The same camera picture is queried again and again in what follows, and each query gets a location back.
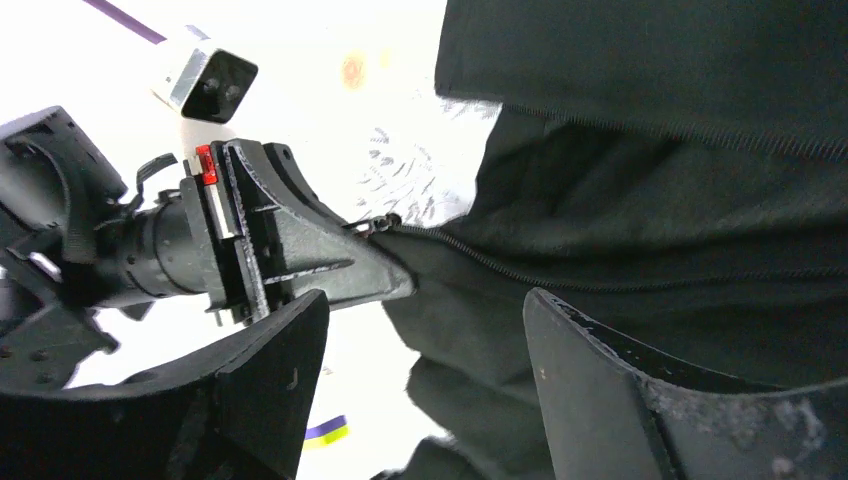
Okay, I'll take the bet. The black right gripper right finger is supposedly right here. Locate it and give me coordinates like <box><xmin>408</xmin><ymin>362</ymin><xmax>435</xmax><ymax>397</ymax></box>
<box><xmin>523</xmin><ymin>288</ymin><xmax>847</xmax><ymax>479</ymax></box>

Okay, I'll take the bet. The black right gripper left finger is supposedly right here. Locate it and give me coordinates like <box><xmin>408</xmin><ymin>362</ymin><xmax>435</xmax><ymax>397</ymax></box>
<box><xmin>1</xmin><ymin>290</ymin><xmax>330</xmax><ymax>479</ymax></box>

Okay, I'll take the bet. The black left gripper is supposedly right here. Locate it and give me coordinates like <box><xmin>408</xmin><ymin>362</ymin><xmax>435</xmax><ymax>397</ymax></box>
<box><xmin>99</xmin><ymin>139</ymin><xmax>416</xmax><ymax>324</ymax></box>

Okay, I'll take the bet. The black zip jacket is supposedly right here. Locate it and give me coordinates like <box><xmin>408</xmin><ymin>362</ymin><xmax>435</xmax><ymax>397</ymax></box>
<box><xmin>375</xmin><ymin>1</ymin><xmax>847</xmax><ymax>479</ymax></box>

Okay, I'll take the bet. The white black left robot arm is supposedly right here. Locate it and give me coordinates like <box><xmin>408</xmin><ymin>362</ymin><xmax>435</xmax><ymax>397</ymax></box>
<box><xmin>1</xmin><ymin>106</ymin><xmax>415</xmax><ymax>392</ymax></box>

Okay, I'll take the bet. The floral patterned table mat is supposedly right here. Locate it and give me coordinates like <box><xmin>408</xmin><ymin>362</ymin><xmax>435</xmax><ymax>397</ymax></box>
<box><xmin>64</xmin><ymin>1</ymin><xmax>499</xmax><ymax>479</ymax></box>

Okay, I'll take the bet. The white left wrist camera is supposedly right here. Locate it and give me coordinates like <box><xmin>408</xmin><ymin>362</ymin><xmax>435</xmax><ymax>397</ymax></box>
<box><xmin>151</xmin><ymin>25</ymin><xmax>259</xmax><ymax>124</ymax></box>

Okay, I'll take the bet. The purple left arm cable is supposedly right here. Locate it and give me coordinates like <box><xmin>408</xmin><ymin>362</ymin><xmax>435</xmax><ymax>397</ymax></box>
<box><xmin>82</xmin><ymin>0</ymin><xmax>167</xmax><ymax>46</ymax></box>

